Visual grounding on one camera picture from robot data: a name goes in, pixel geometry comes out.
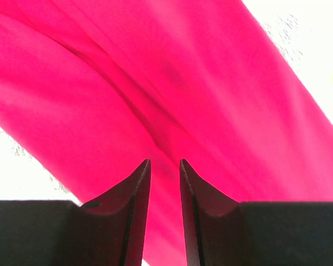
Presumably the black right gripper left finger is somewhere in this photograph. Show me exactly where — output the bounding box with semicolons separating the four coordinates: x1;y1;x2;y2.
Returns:
0;160;151;265

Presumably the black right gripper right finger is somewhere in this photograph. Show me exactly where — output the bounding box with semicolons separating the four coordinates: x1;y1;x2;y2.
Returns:
180;160;333;265

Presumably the magenta t shirt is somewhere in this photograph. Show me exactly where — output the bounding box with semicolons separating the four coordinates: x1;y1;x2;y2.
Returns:
0;0;333;266

